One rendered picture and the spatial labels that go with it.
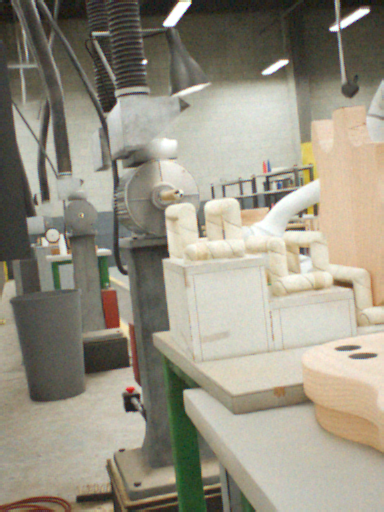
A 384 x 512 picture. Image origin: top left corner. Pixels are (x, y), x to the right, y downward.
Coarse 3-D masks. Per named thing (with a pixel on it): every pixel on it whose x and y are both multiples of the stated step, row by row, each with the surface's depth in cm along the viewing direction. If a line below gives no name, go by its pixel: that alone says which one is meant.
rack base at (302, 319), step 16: (336, 288) 132; (272, 304) 126; (288, 304) 126; (304, 304) 127; (320, 304) 127; (336, 304) 128; (352, 304) 128; (272, 320) 126; (288, 320) 126; (304, 320) 127; (320, 320) 127; (336, 320) 128; (352, 320) 128; (288, 336) 126; (304, 336) 127; (320, 336) 127; (336, 336) 128; (352, 336) 128
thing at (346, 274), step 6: (330, 264) 148; (330, 270) 145; (336, 270) 142; (342, 270) 139; (348, 270) 137; (354, 270) 134; (360, 270) 133; (366, 270) 133; (336, 276) 142; (342, 276) 139; (348, 276) 136; (354, 276) 133; (360, 276) 132; (366, 276) 132; (348, 282) 137
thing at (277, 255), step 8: (272, 248) 129; (280, 248) 129; (272, 256) 129; (280, 256) 129; (272, 264) 130; (280, 264) 129; (272, 272) 130; (280, 272) 129; (272, 280) 130; (272, 288) 131; (280, 296) 130
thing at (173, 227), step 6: (168, 222) 143; (174, 222) 142; (168, 228) 143; (174, 228) 142; (168, 234) 143; (174, 234) 142; (180, 234) 143; (168, 240) 143; (174, 240) 143; (180, 240) 143; (168, 246) 144; (174, 246) 143; (180, 246) 143; (174, 252) 143; (180, 252) 143; (174, 258) 143; (180, 258) 143
